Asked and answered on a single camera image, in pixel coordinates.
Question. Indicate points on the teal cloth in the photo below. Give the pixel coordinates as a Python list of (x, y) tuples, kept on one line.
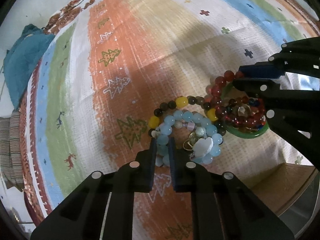
[(21, 60)]

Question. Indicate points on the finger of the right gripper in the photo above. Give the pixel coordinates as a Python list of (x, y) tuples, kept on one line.
[(261, 70), (291, 114)]

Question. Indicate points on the brown striped cushion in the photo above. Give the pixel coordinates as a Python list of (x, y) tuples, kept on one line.
[(11, 161)]

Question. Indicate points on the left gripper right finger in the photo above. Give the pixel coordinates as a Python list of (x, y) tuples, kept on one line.
[(190, 177)]

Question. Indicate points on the green jade bangle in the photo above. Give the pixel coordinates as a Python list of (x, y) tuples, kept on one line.
[(243, 127)]

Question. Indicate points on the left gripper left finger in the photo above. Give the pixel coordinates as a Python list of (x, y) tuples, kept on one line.
[(135, 176)]

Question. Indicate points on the small silver charm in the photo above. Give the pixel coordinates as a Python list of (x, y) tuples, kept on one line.
[(244, 111)]

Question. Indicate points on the white shell flower pendant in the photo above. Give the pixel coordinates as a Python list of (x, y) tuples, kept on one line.
[(202, 147)]

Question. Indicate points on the colourful striped blanket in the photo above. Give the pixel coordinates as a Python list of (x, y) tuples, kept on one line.
[(89, 102)]

